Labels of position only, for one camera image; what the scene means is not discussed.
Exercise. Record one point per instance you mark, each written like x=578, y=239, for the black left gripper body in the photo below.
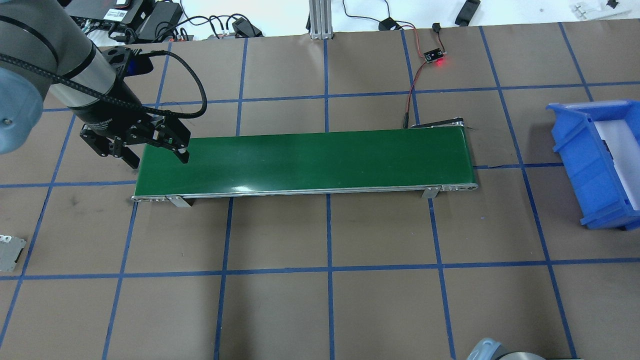
x=104, y=116

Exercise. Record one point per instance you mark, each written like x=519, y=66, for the green conveyor belt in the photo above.
x=429, y=159

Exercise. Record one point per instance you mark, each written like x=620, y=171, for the aluminium frame post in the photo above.
x=320, y=20

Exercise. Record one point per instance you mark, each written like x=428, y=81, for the grey metal plate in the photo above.
x=11, y=248

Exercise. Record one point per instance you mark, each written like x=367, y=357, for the blue plastic bin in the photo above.
x=598, y=143

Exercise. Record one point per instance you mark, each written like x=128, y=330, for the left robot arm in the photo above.
x=43, y=51

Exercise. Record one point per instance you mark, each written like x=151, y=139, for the black power adapter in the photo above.
x=164, y=15

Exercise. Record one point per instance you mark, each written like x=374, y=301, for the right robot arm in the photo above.
x=490, y=349

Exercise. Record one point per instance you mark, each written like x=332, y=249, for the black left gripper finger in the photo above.
x=173, y=135
x=105, y=147

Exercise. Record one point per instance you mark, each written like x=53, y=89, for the small controller board red LED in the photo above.
x=434, y=56

